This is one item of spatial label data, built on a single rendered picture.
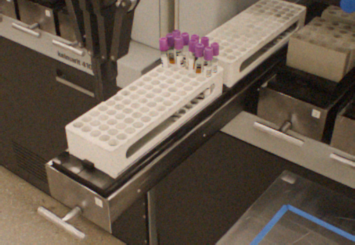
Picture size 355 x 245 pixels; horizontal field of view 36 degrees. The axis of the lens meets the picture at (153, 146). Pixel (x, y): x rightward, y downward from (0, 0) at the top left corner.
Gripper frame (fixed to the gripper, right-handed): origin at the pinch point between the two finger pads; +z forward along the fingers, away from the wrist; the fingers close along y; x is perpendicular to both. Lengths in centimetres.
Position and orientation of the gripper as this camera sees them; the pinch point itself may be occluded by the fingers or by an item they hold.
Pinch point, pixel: (105, 75)
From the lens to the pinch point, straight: 78.6
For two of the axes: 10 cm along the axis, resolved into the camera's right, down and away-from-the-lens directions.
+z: 0.3, 7.8, 6.2
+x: -6.3, 5.0, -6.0
